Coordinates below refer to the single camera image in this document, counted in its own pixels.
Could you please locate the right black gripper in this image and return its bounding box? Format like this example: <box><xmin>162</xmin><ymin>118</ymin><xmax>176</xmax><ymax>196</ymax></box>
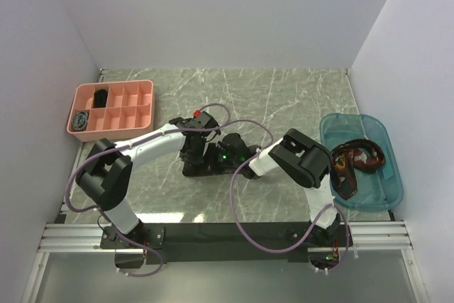
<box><xmin>194</xmin><ymin>143</ymin><xmax>240</xmax><ymax>173</ymax></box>

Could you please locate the brown blue floral tie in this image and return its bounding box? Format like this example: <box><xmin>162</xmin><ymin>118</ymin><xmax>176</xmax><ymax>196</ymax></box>
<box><xmin>182</xmin><ymin>162</ymin><xmax>228</xmax><ymax>177</ymax></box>

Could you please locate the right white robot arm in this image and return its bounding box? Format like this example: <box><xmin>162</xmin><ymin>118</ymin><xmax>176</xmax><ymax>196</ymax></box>
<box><xmin>204</xmin><ymin>128</ymin><xmax>340</xmax><ymax>246</ymax></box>

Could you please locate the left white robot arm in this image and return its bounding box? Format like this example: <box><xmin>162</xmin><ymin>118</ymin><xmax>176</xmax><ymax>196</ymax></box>
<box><xmin>76</xmin><ymin>111</ymin><xmax>218</xmax><ymax>248</ymax></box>

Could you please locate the pink compartment organizer tray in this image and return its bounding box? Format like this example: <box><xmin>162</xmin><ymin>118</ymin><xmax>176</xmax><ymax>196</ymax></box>
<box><xmin>67</xmin><ymin>79</ymin><xmax>155</xmax><ymax>142</ymax></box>

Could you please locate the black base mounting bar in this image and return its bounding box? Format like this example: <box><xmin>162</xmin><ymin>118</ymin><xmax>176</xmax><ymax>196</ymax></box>
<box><xmin>99</xmin><ymin>221</ymin><xmax>352</xmax><ymax>265</ymax></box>

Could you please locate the black rolled tie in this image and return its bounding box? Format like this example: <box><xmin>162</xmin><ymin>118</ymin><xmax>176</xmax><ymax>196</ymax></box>
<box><xmin>93</xmin><ymin>89</ymin><xmax>109</xmax><ymax>109</ymax></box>

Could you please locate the grey patterned rolled tie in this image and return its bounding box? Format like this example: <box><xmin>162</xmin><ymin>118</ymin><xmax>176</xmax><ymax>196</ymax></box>
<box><xmin>72</xmin><ymin>111</ymin><xmax>89</xmax><ymax>131</ymax></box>

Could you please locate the dark red patterned tie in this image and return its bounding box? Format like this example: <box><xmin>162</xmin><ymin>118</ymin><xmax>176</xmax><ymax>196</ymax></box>
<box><xmin>331</xmin><ymin>138</ymin><xmax>386</xmax><ymax>200</ymax></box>

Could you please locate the teal transparent plastic bin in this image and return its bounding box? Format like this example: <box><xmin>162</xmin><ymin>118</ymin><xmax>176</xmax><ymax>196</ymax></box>
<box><xmin>320</xmin><ymin>113</ymin><xmax>404</xmax><ymax>211</ymax></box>

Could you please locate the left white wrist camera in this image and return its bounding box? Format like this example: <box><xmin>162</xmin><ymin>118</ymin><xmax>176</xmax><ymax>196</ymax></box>
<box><xmin>193</xmin><ymin>110</ymin><xmax>209</xmax><ymax>124</ymax></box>

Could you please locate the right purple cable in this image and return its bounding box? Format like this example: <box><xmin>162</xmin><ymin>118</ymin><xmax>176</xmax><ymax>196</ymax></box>
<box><xmin>212</xmin><ymin>120</ymin><xmax>350</xmax><ymax>275</ymax></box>

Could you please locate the aluminium frame rail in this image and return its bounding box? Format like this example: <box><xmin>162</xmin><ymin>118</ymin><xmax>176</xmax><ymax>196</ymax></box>
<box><xmin>22</xmin><ymin>221</ymin><xmax>416</xmax><ymax>302</ymax></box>

